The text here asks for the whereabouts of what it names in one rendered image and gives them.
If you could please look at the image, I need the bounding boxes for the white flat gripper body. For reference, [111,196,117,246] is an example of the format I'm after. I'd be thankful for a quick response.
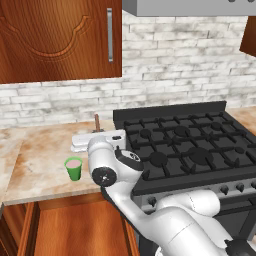
[70,130,114,153]

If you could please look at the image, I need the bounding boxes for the green smoothie cup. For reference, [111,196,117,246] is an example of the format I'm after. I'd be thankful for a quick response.
[64,156,84,182]

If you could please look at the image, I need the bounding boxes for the open wooden drawer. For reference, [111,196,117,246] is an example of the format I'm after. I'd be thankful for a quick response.
[17,192,141,256]

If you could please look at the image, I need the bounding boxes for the brown stick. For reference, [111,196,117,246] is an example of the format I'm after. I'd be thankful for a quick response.
[94,113,102,133]

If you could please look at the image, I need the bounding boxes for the wooden cupboard door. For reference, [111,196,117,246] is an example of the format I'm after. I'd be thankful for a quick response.
[0,0,123,85]

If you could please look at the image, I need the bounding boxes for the black gas range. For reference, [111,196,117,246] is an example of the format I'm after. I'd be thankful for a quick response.
[112,100,256,256]

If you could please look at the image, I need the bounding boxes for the wooden base cabinet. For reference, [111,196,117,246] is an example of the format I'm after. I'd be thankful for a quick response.
[0,202,28,256]

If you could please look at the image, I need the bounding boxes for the grey range hood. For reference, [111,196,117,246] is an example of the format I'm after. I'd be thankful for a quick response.
[121,0,256,17]

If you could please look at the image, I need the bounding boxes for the silver cupboard door handle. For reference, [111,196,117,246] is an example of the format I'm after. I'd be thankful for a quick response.
[106,7,114,63]

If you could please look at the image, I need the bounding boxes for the dark wooden wall cupboard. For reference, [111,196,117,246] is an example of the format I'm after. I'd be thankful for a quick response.
[239,15,256,58]

